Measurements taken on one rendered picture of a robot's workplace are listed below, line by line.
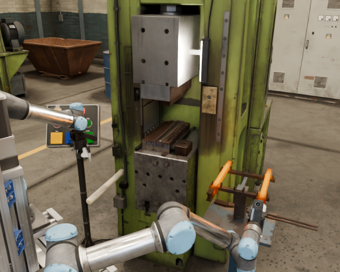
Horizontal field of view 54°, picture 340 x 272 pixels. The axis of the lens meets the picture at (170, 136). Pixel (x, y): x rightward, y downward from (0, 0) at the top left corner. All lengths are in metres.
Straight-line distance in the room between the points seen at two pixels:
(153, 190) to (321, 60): 5.41
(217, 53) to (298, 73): 5.28
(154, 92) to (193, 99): 0.52
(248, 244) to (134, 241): 0.46
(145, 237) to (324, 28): 6.27
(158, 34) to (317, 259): 2.07
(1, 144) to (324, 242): 2.60
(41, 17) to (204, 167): 9.79
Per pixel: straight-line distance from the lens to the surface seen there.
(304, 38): 7.18
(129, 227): 2.88
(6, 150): 1.39
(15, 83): 7.30
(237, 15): 2.04
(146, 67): 2.09
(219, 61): 2.08
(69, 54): 8.31
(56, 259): 1.26
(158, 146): 2.21
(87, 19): 10.76
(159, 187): 2.28
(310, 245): 3.11
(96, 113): 2.29
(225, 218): 2.03
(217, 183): 1.82
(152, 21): 2.04
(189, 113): 2.58
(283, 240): 3.07
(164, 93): 2.07
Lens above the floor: 1.85
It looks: 22 degrees down
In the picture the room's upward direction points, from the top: 1 degrees clockwise
